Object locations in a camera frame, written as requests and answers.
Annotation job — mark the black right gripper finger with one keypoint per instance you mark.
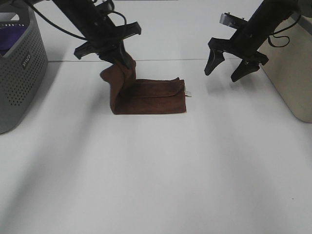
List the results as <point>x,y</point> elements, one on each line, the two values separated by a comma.
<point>244,69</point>
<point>215,58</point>

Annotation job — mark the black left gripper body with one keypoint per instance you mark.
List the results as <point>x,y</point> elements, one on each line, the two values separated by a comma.
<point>109,42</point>

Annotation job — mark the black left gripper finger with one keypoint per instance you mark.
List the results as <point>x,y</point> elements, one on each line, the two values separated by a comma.
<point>106,57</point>
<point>120,55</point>

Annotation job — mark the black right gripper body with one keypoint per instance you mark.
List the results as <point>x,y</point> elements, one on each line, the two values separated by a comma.
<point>244,43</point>

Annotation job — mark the brown towel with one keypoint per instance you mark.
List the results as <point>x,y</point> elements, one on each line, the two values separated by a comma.
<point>132,96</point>

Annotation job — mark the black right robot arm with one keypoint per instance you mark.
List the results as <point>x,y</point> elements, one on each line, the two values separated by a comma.
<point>273,12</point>

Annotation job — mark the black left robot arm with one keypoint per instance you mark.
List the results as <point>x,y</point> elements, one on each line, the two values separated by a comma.
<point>103,29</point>

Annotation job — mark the beige plastic basket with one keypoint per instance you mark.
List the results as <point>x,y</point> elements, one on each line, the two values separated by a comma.
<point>290,67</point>

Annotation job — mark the grey perforated laundry basket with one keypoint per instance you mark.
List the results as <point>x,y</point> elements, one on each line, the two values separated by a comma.
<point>22,68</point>

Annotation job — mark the purple towel in basket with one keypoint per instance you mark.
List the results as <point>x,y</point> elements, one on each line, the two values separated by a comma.
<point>9,36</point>

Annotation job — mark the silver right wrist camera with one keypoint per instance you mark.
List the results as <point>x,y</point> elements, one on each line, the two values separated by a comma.
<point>232,21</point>

